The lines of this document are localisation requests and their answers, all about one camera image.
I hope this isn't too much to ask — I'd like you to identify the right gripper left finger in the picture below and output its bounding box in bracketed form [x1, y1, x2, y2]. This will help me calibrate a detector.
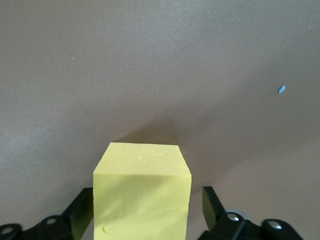
[0, 187, 95, 240]

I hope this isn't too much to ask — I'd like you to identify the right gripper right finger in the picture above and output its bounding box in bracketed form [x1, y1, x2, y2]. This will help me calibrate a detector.
[198, 186, 305, 240]

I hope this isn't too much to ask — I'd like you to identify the yellow foam cube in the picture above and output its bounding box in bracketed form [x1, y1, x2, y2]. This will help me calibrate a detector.
[92, 142, 193, 240]

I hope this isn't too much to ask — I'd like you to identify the brown table cover mat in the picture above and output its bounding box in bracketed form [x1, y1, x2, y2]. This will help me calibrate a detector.
[0, 0, 320, 240]

